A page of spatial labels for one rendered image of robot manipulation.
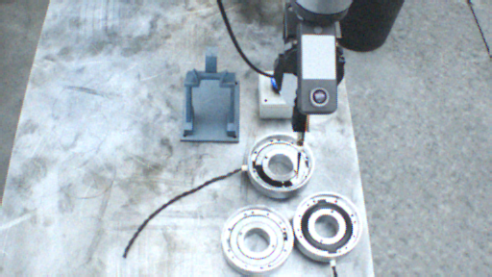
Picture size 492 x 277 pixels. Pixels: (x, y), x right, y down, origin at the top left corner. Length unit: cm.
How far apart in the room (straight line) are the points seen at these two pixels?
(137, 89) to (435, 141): 129
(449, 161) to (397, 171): 22
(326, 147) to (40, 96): 53
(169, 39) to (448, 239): 119
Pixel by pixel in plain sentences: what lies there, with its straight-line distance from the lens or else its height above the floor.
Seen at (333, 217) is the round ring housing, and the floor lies 83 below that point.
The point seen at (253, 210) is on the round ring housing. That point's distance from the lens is 78.
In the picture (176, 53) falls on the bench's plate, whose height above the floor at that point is 80.
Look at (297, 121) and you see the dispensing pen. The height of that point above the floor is 93.
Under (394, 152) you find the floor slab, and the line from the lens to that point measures 189.
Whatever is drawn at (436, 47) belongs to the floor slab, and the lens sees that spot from 228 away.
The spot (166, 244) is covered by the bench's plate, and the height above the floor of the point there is 80.
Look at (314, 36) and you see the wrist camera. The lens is 63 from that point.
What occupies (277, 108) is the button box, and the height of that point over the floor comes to 83.
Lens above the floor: 155
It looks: 58 degrees down
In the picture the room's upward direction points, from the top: 4 degrees clockwise
